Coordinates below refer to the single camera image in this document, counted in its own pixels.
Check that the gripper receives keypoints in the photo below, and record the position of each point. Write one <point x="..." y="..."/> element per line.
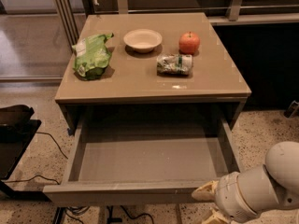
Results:
<point x="230" y="194"/>

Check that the grey top drawer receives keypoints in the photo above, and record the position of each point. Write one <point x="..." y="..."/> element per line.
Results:
<point x="140" y="156"/>

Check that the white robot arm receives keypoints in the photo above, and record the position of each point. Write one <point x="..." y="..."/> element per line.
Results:
<point x="277" y="187"/>

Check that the crumpled green-white snack bag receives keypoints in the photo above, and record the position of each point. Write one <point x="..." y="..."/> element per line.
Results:
<point x="174" y="64"/>

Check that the grey-brown cabinet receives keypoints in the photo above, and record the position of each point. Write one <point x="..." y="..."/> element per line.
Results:
<point x="132" y="77"/>

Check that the red apple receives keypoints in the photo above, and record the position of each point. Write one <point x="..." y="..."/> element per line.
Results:
<point x="189" y="43"/>

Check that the white paper bowl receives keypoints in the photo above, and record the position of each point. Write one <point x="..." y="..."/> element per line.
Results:
<point x="143" y="40"/>

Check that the green chip bag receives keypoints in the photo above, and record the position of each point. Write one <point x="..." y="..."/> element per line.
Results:
<point x="92" y="56"/>

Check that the black chair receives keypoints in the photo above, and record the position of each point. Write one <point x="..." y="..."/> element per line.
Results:
<point x="17" y="130"/>

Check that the metal railing frame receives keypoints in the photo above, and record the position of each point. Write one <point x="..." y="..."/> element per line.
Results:
<point x="220" y="12"/>

